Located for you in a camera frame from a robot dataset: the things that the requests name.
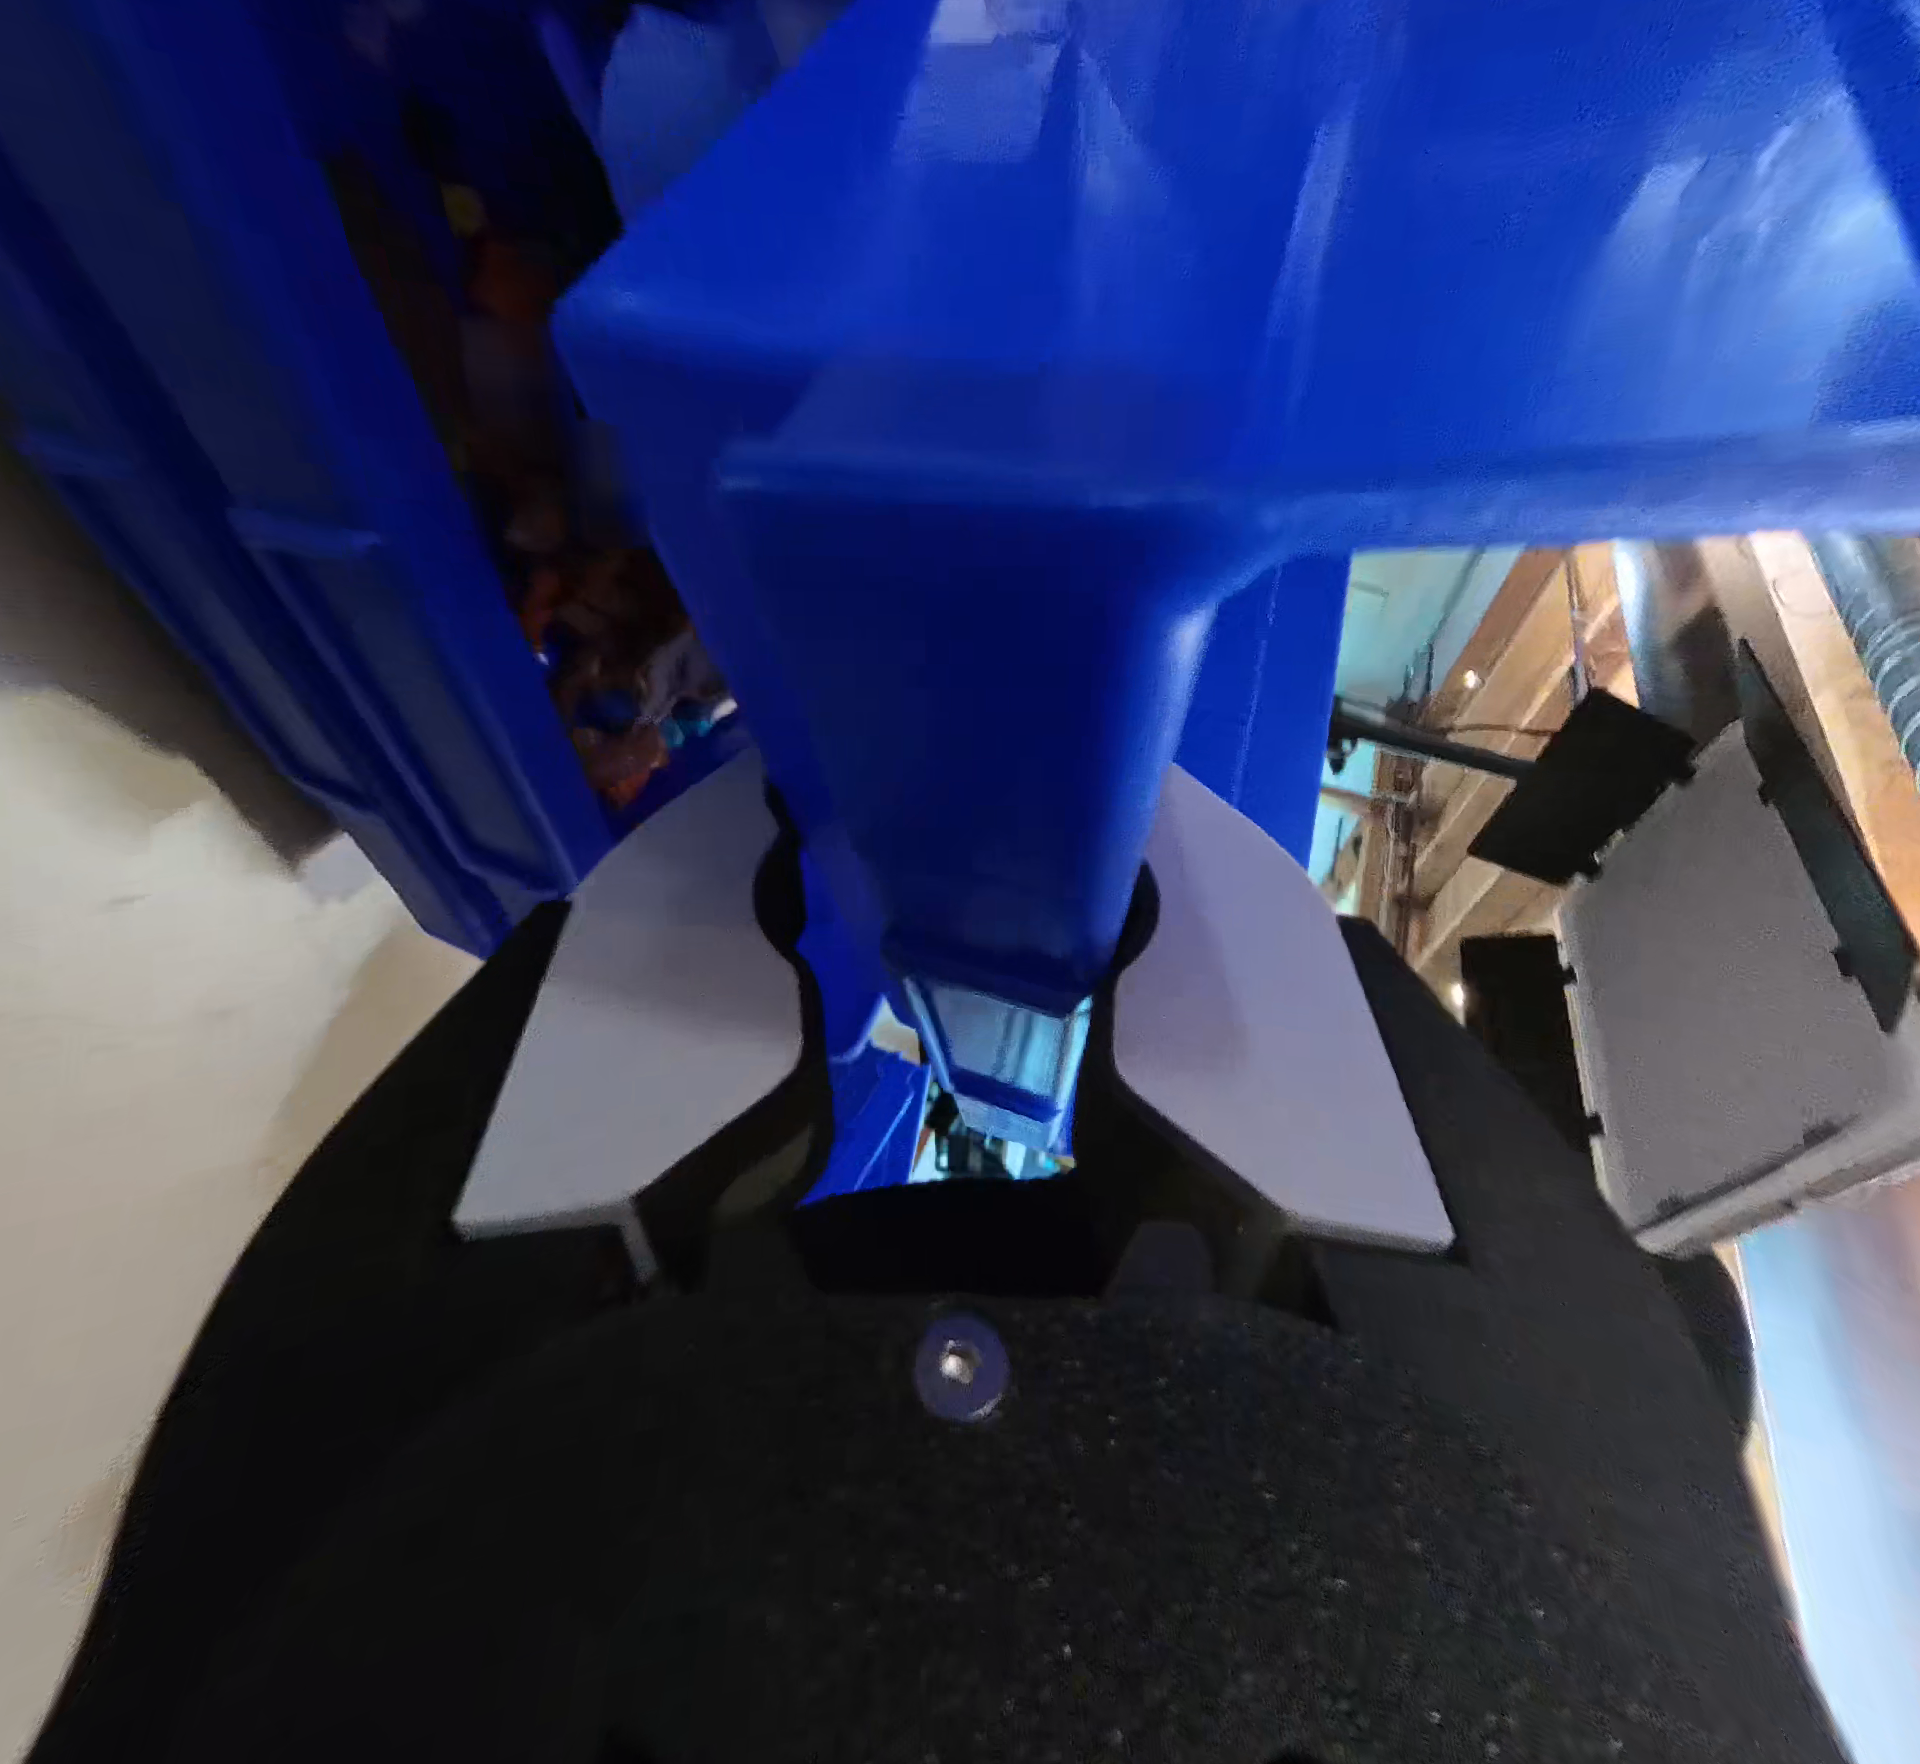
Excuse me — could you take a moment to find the blue plastic bin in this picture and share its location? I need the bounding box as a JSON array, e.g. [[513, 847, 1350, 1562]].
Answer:
[[0, 0, 992, 959], [552, 0, 1920, 1203]]

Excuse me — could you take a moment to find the silver air duct with grille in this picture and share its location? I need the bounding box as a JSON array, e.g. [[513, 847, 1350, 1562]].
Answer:
[[1808, 530, 1920, 768]]

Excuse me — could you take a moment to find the black stand bar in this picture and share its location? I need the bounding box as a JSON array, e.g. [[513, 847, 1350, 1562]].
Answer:
[[1328, 695, 1532, 783]]

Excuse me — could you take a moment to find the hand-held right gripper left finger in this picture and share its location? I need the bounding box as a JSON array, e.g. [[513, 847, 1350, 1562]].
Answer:
[[453, 749, 826, 1243]]

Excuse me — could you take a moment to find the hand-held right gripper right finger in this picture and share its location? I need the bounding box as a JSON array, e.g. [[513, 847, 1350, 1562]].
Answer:
[[1109, 762, 1456, 1257]]

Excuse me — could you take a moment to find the pile of loose toy bricks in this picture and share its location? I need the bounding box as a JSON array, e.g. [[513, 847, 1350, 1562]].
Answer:
[[331, 0, 744, 809]]

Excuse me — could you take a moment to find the white-backed light panel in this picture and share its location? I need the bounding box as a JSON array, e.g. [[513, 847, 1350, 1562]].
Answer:
[[1462, 639, 1920, 1260]]

